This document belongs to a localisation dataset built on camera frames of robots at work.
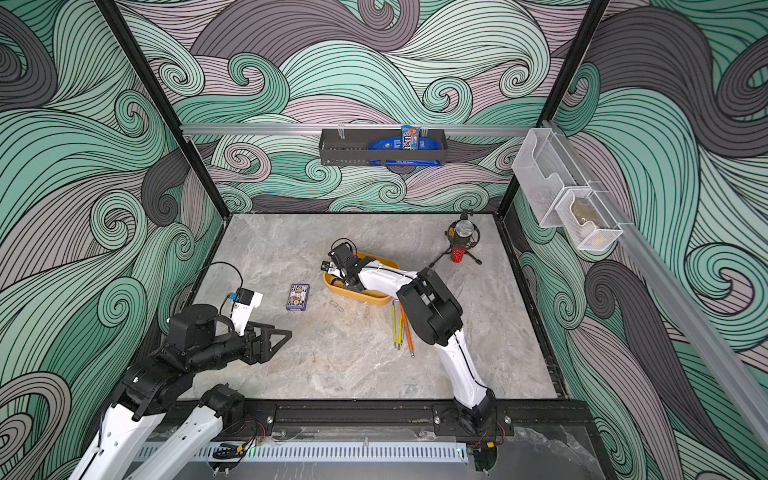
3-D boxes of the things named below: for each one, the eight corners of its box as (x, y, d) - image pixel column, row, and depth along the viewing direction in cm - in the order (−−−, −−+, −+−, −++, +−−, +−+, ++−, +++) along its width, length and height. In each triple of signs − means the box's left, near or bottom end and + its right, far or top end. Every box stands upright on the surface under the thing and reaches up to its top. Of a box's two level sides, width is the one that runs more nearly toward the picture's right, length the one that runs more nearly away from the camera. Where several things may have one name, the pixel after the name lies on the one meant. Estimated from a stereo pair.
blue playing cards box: (287, 310, 95) (285, 306, 93) (292, 287, 101) (290, 283, 99) (306, 310, 95) (304, 306, 93) (310, 287, 101) (309, 283, 99)
